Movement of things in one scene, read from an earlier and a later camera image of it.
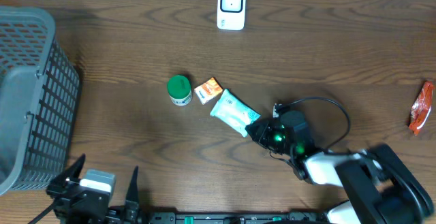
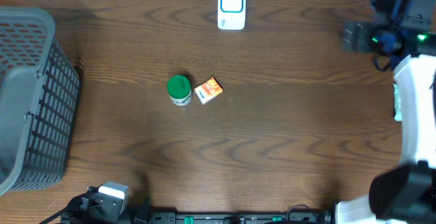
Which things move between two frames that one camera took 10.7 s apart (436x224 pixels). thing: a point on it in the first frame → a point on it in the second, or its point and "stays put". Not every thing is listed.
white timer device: x=231 y=4 stays put
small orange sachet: x=208 y=90 stays put
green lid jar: x=179 y=90 stays put
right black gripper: x=259 y=136 → x=359 y=38
